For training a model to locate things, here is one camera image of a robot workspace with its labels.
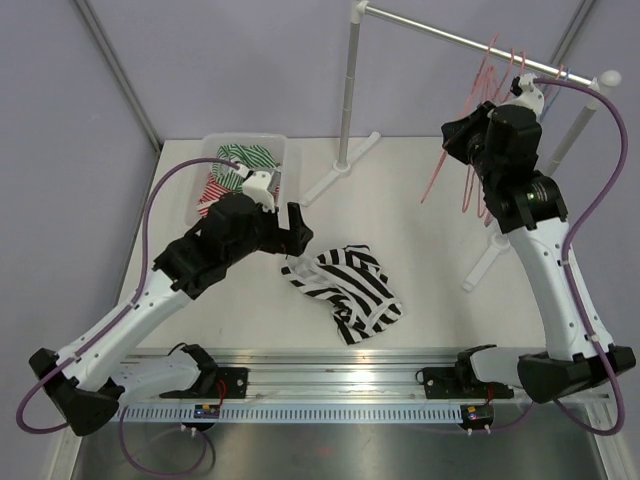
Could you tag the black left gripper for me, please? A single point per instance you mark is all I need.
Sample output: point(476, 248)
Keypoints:
point(286, 241)

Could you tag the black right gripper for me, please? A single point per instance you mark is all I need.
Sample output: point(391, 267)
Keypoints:
point(455, 134)

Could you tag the black white striped tank top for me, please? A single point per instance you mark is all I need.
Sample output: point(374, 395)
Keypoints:
point(355, 285)

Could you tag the green white striped tank top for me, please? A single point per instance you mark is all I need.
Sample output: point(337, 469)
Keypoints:
point(255, 157)

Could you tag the pink wire hanger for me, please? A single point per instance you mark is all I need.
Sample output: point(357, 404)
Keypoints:
point(504, 91)

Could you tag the red white striped tank top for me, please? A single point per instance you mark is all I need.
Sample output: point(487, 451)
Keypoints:
point(211, 194)

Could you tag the blue wire hanger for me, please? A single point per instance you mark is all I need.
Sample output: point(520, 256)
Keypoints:
point(552, 92)

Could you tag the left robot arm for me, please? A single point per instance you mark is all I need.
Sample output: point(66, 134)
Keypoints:
point(86, 380)

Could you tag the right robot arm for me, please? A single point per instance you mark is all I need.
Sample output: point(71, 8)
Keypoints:
point(500, 143)

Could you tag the white clothes rack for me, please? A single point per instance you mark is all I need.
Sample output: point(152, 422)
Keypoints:
point(605, 84)

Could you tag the white plastic basket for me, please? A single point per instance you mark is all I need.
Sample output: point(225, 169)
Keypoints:
point(196, 177)

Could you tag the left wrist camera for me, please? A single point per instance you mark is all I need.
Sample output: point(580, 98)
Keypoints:
point(260, 186)

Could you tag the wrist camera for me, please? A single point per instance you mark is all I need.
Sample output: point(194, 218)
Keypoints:
point(525, 93)
point(260, 186)

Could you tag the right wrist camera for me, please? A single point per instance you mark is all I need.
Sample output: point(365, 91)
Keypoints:
point(525, 93)

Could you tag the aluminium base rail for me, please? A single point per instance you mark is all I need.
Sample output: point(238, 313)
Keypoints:
point(333, 375)

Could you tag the white slotted cable duct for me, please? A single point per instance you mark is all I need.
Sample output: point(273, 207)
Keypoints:
point(293, 413)

